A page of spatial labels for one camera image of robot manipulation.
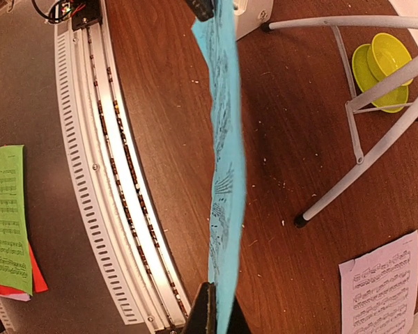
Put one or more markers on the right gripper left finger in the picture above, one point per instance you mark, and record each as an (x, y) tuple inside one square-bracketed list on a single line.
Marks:
[(203, 316)]

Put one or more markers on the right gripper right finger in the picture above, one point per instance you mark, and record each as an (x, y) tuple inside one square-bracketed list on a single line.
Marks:
[(237, 322)]

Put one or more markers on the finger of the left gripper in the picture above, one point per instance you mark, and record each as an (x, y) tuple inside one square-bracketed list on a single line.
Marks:
[(202, 9)]

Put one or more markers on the blue sheet music page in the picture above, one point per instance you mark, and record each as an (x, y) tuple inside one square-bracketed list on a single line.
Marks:
[(216, 39)]

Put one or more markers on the white music stand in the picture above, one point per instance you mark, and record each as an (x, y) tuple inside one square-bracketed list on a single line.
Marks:
[(371, 121)]

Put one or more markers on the grey metronome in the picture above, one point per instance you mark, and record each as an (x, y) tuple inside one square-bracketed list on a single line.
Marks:
[(250, 14)]

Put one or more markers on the purple sheet music page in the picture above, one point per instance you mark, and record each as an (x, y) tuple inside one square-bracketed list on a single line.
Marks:
[(379, 289)]

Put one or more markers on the red paper sheet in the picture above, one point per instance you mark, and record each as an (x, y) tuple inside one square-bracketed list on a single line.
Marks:
[(39, 283)]

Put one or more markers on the green plastic bowl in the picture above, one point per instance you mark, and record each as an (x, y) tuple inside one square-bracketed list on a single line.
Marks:
[(385, 55)]

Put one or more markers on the green sheet music page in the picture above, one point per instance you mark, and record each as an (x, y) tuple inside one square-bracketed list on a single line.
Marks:
[(15, 260)]

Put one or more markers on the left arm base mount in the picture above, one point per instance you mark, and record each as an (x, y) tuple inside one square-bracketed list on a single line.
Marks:
[(81, 14)]

